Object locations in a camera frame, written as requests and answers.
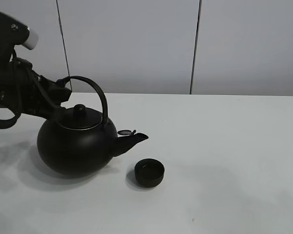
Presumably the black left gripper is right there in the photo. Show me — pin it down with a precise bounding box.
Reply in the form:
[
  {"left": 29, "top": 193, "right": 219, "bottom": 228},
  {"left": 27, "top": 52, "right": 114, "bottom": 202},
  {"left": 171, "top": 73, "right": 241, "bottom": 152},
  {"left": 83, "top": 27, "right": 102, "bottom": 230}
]
[{"left": 0, "top": 58, "right": 72, "bottom": 120}]

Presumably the black round teapot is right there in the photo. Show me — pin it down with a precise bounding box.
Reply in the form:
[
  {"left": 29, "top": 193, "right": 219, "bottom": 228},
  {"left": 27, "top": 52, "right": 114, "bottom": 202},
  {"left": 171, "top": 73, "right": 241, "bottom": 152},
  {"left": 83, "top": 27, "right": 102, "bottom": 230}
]
[{"left": 37, "top": 76, "right": 148, "bottom": 177}]

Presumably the small black teacup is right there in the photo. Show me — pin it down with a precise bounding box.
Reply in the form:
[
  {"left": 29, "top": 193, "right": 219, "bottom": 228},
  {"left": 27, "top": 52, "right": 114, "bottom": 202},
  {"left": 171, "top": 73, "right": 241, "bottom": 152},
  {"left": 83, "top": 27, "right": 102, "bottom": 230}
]
[{"left": 134, "top": 158, "right": 165, "bottom": 188}]

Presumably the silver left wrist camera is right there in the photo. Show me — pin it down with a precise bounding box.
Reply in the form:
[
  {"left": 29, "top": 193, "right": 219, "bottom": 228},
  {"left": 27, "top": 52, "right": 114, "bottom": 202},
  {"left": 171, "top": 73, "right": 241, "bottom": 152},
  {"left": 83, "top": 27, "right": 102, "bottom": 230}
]
[{"left": 0, "top": 11, "right": 39, "bottom": 51}]

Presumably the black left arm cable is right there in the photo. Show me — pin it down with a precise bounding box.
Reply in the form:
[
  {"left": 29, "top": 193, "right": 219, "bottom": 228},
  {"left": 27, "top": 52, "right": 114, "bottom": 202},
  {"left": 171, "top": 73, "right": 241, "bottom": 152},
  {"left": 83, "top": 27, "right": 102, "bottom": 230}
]
[{"left": 0, "top": 48, "right": 22, "bottom": 129}]

